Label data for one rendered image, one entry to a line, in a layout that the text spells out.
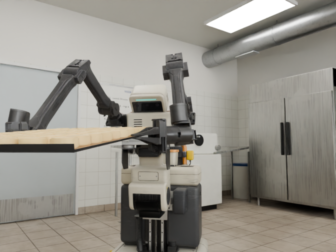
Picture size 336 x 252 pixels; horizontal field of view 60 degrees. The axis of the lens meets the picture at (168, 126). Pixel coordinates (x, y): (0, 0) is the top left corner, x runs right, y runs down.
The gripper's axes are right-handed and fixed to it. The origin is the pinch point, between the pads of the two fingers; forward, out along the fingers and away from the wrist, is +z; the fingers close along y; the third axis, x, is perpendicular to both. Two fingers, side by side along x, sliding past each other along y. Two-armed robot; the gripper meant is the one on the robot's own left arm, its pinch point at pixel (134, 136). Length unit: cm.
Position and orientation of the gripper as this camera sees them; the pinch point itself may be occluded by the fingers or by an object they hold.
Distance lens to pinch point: 84.7
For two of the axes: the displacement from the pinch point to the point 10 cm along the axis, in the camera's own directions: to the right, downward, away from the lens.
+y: 0.1, 10.0, 0.1
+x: -5.6, 0.0, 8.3
